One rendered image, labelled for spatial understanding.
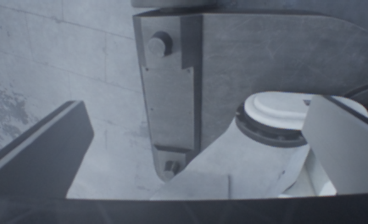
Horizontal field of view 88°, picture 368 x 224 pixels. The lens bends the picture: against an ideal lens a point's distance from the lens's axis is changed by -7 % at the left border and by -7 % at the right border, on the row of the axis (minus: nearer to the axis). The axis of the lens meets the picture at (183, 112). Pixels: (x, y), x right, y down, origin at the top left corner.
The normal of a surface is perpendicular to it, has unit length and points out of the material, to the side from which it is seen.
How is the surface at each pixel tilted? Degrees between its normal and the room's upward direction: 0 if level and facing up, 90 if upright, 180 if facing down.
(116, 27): 0
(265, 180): 90
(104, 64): 0
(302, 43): 0
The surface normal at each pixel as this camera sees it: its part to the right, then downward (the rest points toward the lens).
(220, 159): -0.04, -0.85
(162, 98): -0.22, 0.52
